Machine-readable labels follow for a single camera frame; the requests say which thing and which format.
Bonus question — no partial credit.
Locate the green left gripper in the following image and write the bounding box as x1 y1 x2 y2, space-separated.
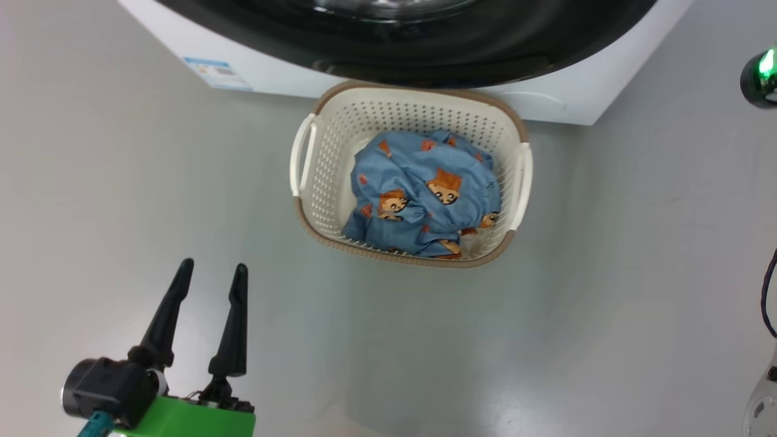
112 258 256 437

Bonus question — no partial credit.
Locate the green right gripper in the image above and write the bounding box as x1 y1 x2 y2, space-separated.
739 46 777 110

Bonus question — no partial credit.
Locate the blue cartoon print garment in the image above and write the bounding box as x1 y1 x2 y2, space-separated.
341 129 503 260

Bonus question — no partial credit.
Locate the dark round washing machine door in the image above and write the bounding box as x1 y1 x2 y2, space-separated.
155 0 660 89

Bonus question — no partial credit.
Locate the white front-load washing machine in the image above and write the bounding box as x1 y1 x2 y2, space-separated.
118 0 694 126

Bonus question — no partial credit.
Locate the cream perforated laundry basket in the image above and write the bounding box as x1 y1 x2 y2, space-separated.
290 80 534 269

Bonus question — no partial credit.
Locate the blue white energy label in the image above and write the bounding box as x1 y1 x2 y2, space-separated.
182 56 254 92

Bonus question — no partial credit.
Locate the teal left camera connector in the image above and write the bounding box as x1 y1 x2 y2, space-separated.
77 411 114 437

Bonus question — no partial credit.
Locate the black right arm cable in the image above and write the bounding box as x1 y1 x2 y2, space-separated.
761 248 777 339

